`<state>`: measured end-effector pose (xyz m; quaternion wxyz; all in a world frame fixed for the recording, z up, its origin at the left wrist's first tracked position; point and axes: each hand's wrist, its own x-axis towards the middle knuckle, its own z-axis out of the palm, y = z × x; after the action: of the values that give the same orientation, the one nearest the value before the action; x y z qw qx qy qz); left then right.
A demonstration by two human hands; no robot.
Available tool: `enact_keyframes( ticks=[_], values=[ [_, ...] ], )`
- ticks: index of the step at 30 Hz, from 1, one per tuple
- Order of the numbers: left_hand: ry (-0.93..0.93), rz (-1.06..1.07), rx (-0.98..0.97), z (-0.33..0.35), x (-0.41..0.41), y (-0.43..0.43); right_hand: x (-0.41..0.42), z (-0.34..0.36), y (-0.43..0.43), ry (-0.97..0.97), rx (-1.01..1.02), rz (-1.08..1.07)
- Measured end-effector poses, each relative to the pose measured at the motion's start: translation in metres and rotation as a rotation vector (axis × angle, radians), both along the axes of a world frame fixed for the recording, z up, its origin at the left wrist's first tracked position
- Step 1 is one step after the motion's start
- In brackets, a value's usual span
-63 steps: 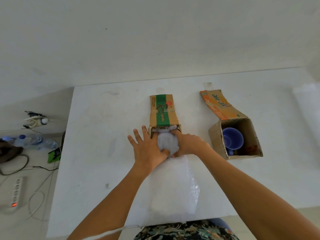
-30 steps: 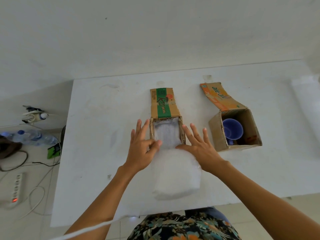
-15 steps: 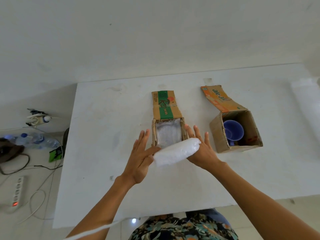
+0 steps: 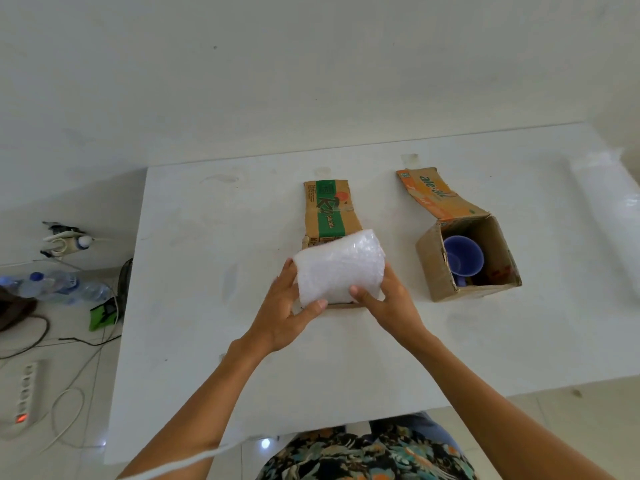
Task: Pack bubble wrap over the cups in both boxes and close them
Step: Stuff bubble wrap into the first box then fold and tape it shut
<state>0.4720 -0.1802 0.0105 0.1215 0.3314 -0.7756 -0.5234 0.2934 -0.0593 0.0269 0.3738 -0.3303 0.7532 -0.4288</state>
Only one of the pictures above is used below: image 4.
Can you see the person's right hand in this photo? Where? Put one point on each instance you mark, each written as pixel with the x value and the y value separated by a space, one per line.
pixel 395 314

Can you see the person's left hand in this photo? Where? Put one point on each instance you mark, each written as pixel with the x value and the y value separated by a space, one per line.
pixel 275 322

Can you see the person's left thumb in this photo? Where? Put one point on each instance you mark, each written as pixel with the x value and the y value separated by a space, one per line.
pixel 311 311

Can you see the person's right thumb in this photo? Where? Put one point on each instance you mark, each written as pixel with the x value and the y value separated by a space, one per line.
pixel 364 294

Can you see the white bubble wrap bundle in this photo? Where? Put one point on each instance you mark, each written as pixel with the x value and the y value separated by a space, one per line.
pixel 340 267

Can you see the person's left forearm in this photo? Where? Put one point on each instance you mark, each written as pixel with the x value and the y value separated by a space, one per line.
pixel 210 414

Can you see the person's right forearm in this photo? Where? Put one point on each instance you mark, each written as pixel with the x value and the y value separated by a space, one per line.
pixel 490 419

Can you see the orange print cardboard box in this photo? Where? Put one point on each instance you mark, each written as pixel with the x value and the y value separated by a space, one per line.
pixel 435 264

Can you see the green print cardboard box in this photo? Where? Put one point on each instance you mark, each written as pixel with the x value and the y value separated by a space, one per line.
pixel 327 209

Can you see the blue plastic cup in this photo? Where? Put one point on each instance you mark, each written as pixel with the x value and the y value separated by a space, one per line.
pixel 462 254

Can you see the person's floral patterned clothing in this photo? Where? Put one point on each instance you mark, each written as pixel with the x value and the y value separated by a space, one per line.
pixel 370 452

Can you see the black chair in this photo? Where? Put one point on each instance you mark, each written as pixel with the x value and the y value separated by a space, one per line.
pixel 126 287

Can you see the green packet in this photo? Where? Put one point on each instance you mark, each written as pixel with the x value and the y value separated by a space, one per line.
pixel 101 317

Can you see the clear plastic water bottle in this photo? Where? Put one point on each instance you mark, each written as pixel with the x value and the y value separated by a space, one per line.
pixel 82 290
pixel 35 286

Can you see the white and black device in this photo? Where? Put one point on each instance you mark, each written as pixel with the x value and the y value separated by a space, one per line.
pixel 65 240

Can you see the clear bubble wrap roll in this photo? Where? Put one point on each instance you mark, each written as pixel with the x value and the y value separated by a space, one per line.
pixel 607 209

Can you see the brown bag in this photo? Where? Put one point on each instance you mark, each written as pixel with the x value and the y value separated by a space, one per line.
pixel 15 312

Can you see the white power strip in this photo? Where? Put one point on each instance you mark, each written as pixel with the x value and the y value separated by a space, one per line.
pixel 22 397

